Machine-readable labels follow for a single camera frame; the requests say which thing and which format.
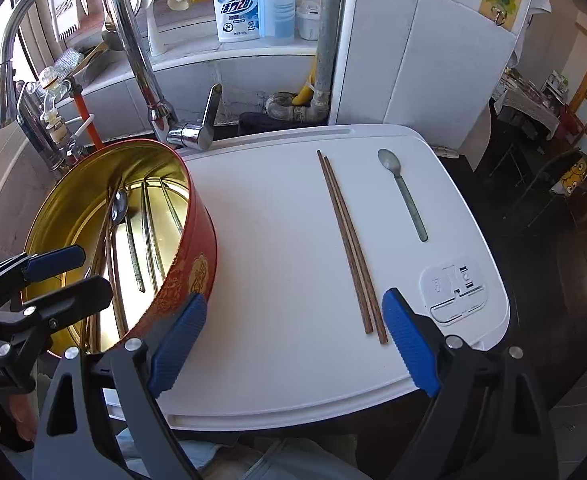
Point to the grey vertical pipe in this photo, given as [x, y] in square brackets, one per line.
[331, 35]

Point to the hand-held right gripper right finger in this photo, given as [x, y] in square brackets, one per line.
[408, 345]

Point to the orange pipe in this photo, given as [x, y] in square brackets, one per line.
[86, 120]

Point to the dark cloth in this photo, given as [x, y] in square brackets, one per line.
[258, 122]

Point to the white cabinet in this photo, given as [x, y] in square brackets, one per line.
[423, 60]

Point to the white standing rice paddle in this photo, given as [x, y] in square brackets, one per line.
[156, 30]

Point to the silver mesh scrubber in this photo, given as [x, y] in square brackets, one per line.
[69, 62]

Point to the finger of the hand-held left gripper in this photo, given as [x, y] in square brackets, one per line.
[53, 262]
[83, 297]

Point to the grey-green plastic spoon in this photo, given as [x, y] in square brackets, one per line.
[389, 160]

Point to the small white container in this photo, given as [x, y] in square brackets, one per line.
[308, 22]

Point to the dark chair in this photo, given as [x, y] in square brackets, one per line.
[538, 190]

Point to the small chrome filter tap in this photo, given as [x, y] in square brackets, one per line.
[48, 115]

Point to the yellow pipe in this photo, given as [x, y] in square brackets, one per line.
[306, 90]

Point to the red round tin gold interior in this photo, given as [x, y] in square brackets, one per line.
[193, 270]

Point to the chrome kitchen faucet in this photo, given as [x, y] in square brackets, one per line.
[138, 70]

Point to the metal spoon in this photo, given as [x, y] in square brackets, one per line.
[118, 207]

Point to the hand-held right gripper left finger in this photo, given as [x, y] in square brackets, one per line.
[178, 345]

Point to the plain metal chopstick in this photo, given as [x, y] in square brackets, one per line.
[151, 230]
[172, 210]

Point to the white detergent bottle blue label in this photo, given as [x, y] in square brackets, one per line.
[236, 15]

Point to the cloth-covered side table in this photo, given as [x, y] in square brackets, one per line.
[528, 105]

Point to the rusty grey pipe elbow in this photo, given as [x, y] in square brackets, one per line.
[281, 105]

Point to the white plastic comb scraper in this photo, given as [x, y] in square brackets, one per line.
[67, 10]

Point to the person's left hand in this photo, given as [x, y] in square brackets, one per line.
[21, 410]

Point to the wooden chopstick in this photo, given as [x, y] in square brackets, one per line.
[91, 305]
[354, 240]
[104, 220]
[344, 240]

